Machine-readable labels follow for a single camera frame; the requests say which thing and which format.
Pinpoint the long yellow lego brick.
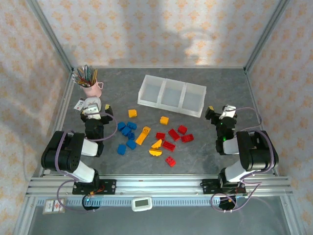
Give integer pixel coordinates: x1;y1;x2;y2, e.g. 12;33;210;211
135;126;151;145

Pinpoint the white alarm clock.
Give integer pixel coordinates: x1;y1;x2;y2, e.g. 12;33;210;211
84;97;102;108

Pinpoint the pink mug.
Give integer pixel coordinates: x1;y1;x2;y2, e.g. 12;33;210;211
80;79;105;98

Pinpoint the white printed paper tag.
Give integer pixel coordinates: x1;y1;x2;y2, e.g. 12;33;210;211
74;97;86;111

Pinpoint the red pencil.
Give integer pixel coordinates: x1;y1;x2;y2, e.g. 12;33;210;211
72;74;88;86

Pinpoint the playing card box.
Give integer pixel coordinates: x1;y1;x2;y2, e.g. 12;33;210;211
42;198;67;215

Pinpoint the white digital timer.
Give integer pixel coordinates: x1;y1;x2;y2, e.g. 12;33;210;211
131;196;153;212

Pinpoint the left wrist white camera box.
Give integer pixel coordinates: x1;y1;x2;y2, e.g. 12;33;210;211
84;104;102;120

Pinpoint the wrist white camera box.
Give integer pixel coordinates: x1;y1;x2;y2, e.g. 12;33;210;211
84;104;102;120
219;104;237;120

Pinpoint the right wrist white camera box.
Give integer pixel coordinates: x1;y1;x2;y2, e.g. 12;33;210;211
219;104;237;120

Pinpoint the aluminium table edge rail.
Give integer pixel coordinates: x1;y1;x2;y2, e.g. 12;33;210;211
39;70;76;178
244;70;281;177

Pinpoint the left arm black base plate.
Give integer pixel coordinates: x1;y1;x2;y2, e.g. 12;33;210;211
72;179;117;196

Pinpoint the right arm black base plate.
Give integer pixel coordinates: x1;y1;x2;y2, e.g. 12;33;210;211
201;178;247;196

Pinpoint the aluminium mounting rail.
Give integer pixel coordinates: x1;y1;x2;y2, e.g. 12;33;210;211
25;174;293;197

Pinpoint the grey slotted cable duct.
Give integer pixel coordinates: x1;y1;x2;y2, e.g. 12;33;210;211
36;197;286;208

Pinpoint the aluminium upright frame post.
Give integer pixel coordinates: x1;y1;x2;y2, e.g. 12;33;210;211
244;0;291;73
26;0;74;73

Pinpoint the aluminium frame member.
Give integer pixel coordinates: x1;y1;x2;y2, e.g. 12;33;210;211
12;195;37;235
280;195;303;235

